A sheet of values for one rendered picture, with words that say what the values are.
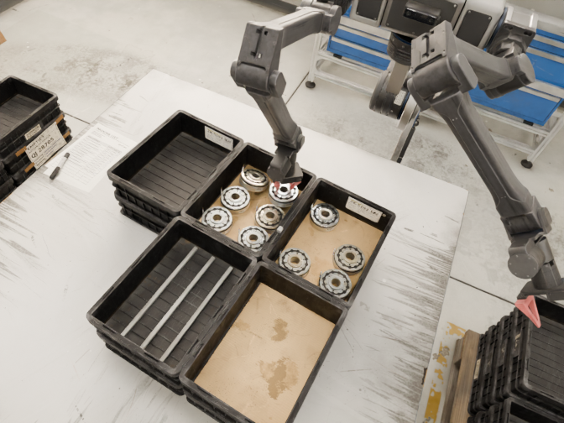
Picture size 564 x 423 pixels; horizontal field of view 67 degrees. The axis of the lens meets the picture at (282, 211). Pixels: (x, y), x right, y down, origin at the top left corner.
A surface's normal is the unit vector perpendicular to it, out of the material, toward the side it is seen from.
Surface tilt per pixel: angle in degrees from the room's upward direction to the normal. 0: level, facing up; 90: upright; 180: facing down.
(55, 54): 0
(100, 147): 0
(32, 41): 0
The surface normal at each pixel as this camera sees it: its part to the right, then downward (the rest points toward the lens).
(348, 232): 0.11, -0.59
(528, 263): -0.68, 0.28
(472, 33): -0.41, 0.71
